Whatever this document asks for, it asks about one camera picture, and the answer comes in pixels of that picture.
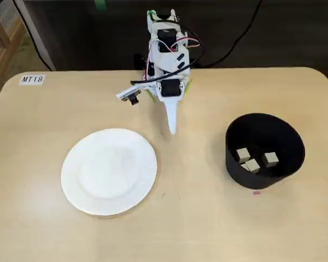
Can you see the green tape strip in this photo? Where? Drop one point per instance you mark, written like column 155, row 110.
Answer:
column 190, row 84
column 151, row 96

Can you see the white MT18 label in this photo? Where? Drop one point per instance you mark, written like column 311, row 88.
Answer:
column 32, row 79

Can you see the white paper plate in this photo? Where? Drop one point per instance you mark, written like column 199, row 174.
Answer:
column 98, row 174

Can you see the black round pot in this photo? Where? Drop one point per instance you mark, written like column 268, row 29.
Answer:
column 262, row 180

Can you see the small pink sticker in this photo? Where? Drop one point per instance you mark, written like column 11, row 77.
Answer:
column 257, row 193

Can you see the wooden furniture frame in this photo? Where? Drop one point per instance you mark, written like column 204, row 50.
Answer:
column 2, row 60

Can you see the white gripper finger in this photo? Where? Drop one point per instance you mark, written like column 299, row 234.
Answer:
column 172, row 117

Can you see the wrist camera on white mount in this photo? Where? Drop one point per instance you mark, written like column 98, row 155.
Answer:
column 125, row 94

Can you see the grey metal pole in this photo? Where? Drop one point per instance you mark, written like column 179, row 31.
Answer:
column 35, row 35

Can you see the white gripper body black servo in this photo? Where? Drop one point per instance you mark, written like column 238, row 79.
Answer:
column 169, row 88

